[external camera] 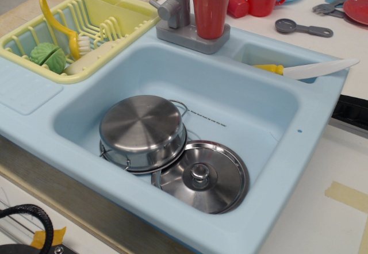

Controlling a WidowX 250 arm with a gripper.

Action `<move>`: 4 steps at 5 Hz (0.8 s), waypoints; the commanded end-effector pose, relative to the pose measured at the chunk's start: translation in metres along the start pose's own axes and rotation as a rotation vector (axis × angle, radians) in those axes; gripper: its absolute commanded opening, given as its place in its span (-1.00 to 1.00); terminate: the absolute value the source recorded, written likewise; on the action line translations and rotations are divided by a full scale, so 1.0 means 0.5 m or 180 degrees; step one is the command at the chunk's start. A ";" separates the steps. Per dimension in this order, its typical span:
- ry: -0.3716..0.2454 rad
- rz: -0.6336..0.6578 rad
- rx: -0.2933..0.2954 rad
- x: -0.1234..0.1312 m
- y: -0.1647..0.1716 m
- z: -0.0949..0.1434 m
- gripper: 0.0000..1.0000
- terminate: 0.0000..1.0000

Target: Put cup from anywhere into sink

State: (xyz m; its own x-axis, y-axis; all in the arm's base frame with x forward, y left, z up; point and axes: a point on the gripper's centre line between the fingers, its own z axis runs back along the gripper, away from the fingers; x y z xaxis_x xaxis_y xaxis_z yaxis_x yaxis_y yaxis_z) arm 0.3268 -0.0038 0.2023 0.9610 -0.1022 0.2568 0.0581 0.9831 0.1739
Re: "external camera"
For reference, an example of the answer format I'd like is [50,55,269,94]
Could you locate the grey toy faucet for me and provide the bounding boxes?
[149,0,230,54]

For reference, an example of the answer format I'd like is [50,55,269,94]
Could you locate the grey toy spoon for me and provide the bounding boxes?
[275,18,334,38]

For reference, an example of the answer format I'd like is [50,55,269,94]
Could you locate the steel pot lid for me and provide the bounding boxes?
[151,140,250,214]

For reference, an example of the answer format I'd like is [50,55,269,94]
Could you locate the black bar at table edge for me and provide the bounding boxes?
[332,95,367,130]

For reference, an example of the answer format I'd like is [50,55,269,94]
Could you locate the light blue toy sink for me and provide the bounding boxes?
[1,28,347,253]

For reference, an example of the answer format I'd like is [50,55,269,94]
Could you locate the red plastic plate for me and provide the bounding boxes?
[343,0,368,25]

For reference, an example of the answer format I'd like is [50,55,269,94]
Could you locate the yellow dish brush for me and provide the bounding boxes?
[39,0,91,60]

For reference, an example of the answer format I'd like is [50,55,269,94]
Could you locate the white toy knife yellow handle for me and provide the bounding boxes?
[254,59,360,80]

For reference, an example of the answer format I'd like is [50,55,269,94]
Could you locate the yellow tape piece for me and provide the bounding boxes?
[30,226,67,249]

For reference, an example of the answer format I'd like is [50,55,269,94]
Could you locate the upside-down steel pot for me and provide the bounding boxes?
[99,95,188,175]

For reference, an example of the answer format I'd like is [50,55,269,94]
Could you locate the red cup lying sideways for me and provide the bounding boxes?
[227,0,250,18]

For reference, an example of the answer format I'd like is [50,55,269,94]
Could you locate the black braided cable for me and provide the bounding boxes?
[0,204,55,254]

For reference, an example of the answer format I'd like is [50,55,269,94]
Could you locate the grey toy fork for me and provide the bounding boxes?
[312,0,347,18]

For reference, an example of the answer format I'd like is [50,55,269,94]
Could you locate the green toy cabbage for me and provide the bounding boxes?
[30,43,66,74]

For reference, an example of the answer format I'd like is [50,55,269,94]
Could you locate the beige masking tape strip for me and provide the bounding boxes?
[325,182,367,213]

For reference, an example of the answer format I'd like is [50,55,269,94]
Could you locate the cream cylinder toy in rack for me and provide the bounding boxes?
[64,41,116,75]

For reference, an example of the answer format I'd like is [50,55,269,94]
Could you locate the tall red plastic cup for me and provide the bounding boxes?
[193,0,229,40]

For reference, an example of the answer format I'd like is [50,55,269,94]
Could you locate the yellow dish drying rack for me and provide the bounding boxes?
[1,0,159,84]

